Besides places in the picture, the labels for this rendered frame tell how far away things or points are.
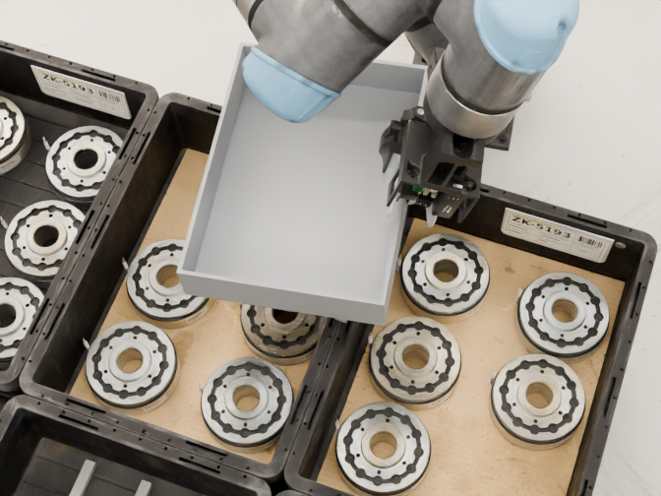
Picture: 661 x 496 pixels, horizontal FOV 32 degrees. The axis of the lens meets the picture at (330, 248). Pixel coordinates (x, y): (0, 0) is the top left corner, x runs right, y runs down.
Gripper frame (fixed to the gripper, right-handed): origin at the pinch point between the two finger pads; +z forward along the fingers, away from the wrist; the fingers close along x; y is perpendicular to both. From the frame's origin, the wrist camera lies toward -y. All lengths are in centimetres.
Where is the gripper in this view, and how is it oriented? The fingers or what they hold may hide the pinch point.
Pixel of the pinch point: (405, 188)
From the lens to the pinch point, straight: 115.5
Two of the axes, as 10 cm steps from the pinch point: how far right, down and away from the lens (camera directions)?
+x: 9.7, 2.1, 1.4
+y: -1.3, 8.9, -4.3
